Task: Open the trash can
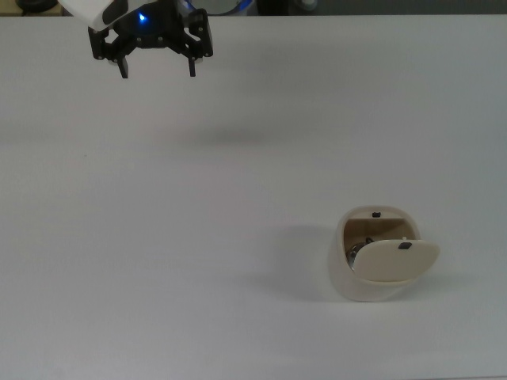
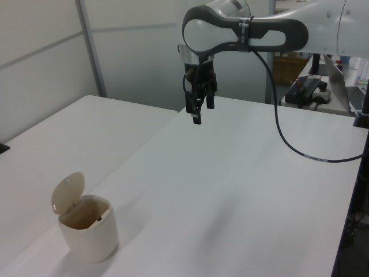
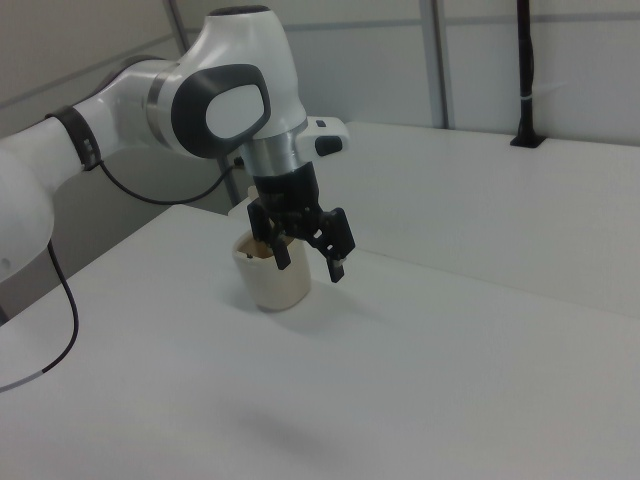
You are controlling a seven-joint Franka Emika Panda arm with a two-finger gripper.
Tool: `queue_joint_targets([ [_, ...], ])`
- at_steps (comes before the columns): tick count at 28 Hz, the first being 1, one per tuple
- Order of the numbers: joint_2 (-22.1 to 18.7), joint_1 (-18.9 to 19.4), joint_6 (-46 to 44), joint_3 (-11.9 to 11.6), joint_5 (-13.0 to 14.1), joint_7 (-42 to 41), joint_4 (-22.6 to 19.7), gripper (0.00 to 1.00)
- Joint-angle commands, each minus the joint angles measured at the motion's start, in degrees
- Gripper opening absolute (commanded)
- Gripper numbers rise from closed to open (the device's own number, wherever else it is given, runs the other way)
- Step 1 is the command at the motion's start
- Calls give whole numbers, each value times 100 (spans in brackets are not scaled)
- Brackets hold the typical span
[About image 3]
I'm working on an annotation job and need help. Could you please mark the black pole with base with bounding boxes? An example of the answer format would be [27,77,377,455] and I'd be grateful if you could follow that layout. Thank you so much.
[509,0,547,149]

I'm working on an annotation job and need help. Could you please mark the small white trash can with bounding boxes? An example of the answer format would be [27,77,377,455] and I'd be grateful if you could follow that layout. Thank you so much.
[229,184,314,314]

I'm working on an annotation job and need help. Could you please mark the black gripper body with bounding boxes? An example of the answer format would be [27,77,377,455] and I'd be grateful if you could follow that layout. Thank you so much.
[251,162,322,225]

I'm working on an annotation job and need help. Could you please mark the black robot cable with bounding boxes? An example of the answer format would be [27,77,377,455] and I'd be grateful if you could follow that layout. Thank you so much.
[0,156,245,393]

